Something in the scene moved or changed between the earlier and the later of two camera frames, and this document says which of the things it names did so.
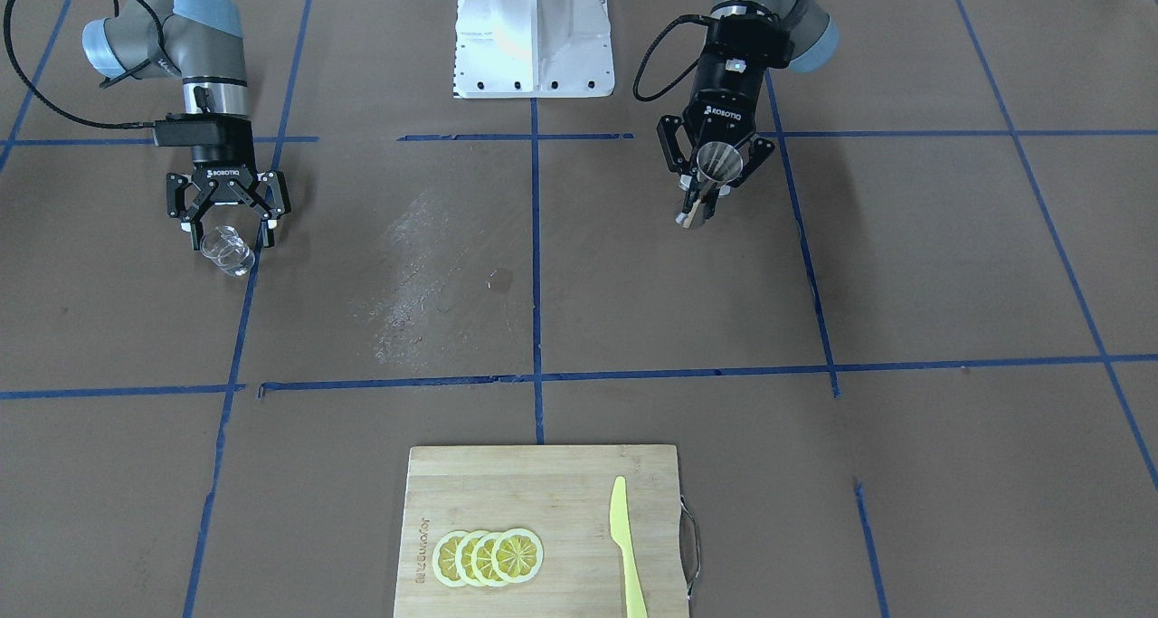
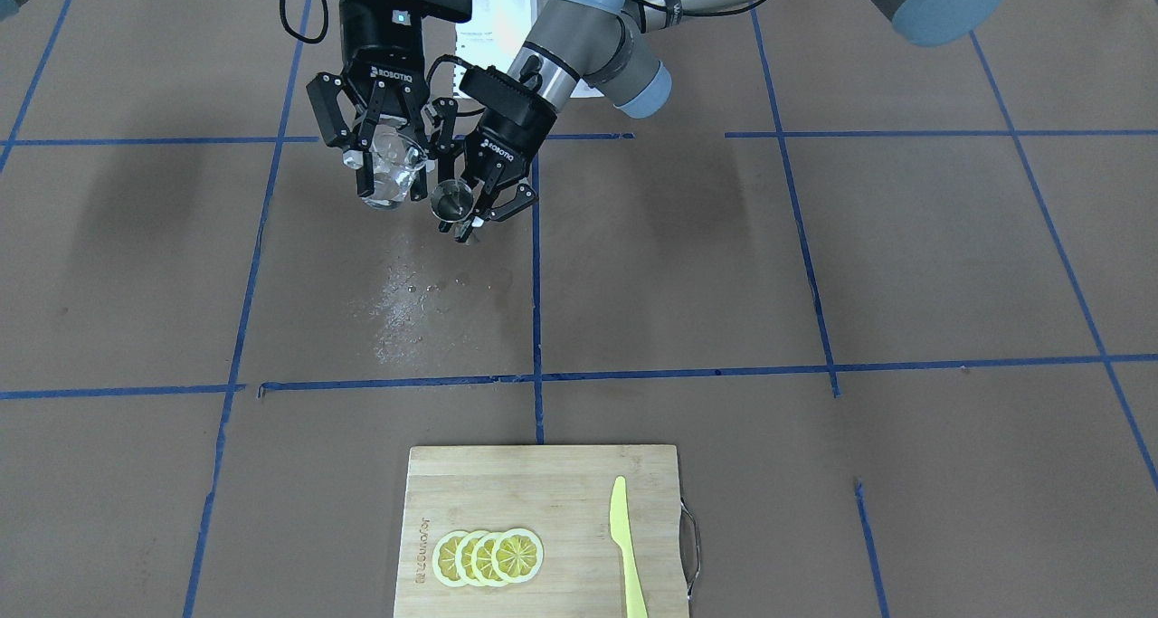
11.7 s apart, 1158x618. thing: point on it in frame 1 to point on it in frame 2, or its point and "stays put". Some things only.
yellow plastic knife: [621, 535] stays put
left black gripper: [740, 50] to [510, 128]
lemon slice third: [463, 557] stays put
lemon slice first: [517, 555] stays put
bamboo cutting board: [563, 495] stays put
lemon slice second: [481, 559] stays put
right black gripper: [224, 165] to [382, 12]
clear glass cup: [224, 248] to [394, 156]
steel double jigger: [716, 163] to [451, 201]
